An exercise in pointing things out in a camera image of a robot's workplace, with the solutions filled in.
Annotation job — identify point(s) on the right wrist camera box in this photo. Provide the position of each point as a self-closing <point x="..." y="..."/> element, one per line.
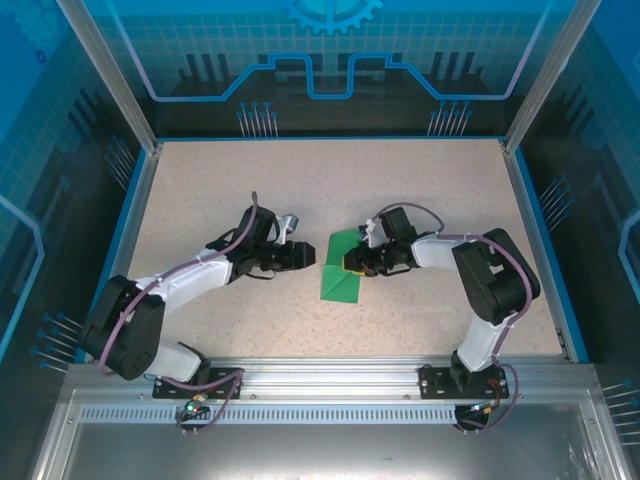
<point x="370" y="231"/>

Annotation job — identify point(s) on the aluminium mounting rail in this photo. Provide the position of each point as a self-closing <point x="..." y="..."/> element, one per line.
<point x="330" y="377"/>

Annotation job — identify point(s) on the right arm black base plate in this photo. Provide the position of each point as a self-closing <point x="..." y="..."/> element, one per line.
<point x="435" y="382"/>

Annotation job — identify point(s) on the aluminium frame post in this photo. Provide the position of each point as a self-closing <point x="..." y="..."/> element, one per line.
<point x="545" y="75"/>
<point x="110" y="75"/>

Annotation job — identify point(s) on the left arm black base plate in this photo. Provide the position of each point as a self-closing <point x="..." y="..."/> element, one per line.
<point x="220" y="382"/>

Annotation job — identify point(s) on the brass connector with green light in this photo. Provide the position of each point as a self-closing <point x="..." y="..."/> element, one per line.
<point x="194" y="404"/>

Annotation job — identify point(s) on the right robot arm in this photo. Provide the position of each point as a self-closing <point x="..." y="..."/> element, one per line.
<point x="495" y="280"/>

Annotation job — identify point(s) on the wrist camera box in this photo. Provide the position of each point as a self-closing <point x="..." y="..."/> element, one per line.
<point x="370" y="231"/>
<point x="289" y="226"/>

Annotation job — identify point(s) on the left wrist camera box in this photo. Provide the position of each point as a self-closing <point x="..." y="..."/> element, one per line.
<point x="289" y="226"/>

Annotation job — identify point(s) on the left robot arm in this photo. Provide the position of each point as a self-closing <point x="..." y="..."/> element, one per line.
<point x="125" y="330"/>

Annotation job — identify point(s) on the green square paper sheet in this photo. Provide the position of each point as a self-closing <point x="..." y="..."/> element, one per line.
<point x="340" y="290"/>

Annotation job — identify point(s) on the brushed steel tray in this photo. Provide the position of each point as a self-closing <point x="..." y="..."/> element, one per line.
<point x="320" y="450"/>

